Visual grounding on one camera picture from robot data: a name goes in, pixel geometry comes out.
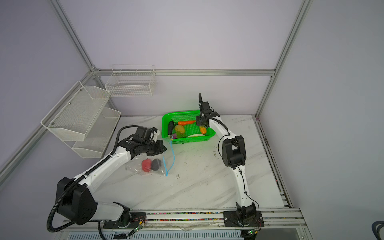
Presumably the black corrugated cable hose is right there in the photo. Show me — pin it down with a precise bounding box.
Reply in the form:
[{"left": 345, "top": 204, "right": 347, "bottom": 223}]
[{"left": 46, "top": 124, "right": 142, "bottom": 240}]

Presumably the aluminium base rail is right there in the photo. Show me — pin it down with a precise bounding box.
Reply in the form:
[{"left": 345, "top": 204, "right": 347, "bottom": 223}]
[{"left": 56, "top": 208, "right": 313, "bottom": 240}]

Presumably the orange yellow toy corn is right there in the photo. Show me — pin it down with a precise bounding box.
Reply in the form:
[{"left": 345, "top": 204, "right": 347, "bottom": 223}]
[{"left": 199, "top": 126, "right": 207, "bottom": 135}]

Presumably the white mesh two-tier shelf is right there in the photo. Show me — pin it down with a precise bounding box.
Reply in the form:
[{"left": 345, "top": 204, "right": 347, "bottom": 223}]
[{"left": 41, "top": 82, "right": 121, "bottom": 159}]

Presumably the dark toy eggplant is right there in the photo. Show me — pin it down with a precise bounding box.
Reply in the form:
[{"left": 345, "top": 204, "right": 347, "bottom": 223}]
[{"left": 167, "top": 121, "right": 175, "bottom": 136}]

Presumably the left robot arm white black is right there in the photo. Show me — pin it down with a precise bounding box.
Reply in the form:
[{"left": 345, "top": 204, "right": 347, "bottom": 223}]
[{"left": 47, "top": 138, "right": 167, "bottom": 232}]

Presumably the clear zip top bag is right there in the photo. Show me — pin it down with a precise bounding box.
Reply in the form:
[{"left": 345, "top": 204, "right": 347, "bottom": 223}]
[{"left": 125, "top": 139, "right": 176, "bottom": 177}]

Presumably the black toy avocado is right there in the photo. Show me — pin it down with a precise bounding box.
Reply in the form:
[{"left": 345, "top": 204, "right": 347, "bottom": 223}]
[{"left": 151, "top": 159, "right": 162, "bottom": 171}]

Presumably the red toy pepper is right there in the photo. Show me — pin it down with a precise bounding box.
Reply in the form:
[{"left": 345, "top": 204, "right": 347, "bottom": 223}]
[{"left": 142, "top": 159, "right": 152, "bottom": 173}]

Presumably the white wire wall basket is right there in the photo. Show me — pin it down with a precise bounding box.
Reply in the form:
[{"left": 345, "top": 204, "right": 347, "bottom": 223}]
[{"left": 105, "top": 65, "right": 157, "bottom": 97}]

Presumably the yellow toy potato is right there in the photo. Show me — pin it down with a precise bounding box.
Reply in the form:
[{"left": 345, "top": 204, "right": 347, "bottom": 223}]
[{"left": 174, "top": 125, "right": 186, "bottom": 135}]

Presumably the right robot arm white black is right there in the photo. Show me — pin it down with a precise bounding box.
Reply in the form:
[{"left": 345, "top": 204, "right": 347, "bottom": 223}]
[{"left": 196, "top": 96, "right": 263, "bottom": 230}]

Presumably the orange toy carrot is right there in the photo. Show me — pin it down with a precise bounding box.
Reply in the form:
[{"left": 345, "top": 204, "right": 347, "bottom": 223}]
[{"left": 178, "top": 121, "right": 196, "bottom": 126}]

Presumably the green plastic basket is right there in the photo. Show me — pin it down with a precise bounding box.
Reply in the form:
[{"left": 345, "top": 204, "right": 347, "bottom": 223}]
[{"left": 161, "top": 110, "right": 216, "bottom": 144}]

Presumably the white toy radish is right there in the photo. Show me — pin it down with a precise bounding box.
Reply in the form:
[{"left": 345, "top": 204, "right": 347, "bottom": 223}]
[{"left": 188, "top": 134, "right": 205, "bottom": 138}]

